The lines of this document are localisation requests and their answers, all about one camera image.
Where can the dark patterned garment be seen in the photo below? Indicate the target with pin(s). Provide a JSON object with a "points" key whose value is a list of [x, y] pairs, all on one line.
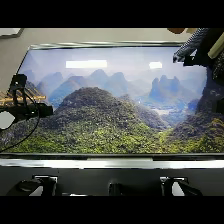
{"points": [[218, 68]]}

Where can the silver frame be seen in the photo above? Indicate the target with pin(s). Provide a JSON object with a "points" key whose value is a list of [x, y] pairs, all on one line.
{"points": [[100, 163]]}

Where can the grey checked garment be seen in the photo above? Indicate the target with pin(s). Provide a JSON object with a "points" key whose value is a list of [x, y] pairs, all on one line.
{"points": [[191, 43]]}

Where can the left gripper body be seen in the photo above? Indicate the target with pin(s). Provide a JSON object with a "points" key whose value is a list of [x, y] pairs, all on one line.
{"points": [[43, 110]]}

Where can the pale beige bar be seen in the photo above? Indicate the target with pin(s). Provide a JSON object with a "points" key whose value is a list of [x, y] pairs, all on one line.
{"points": [[216, 46]]}

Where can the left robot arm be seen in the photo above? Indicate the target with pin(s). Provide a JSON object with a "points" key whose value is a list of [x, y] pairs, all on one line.
{"points": [[20, 111]]}

